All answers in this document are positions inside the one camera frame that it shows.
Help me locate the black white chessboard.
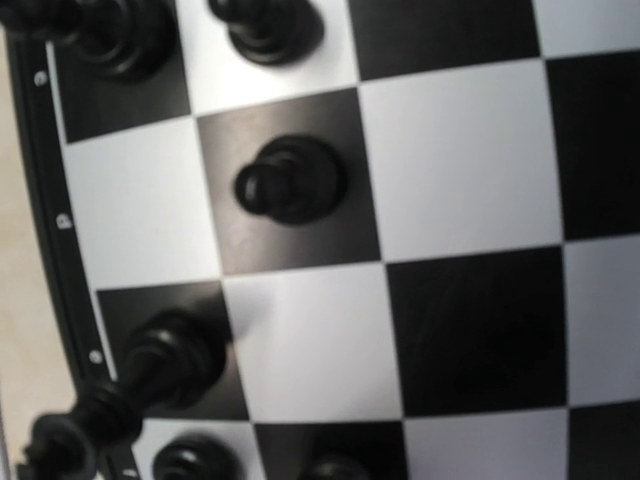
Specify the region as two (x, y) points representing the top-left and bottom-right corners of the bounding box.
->
(1, 1), (639, 479)

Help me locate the black chess piece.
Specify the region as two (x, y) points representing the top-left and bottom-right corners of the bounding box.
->
(208, 0), (324, 66)
(152, 435), (241, 480)

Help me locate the black pawn file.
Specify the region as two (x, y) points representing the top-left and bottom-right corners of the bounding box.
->
(233, 135), (349, 225)

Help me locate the black chess bishop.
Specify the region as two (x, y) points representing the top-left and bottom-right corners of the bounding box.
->
(1, 1), (177, 81)

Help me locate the black king piece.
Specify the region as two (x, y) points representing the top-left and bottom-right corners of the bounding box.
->
(16, 310), (227, 479)

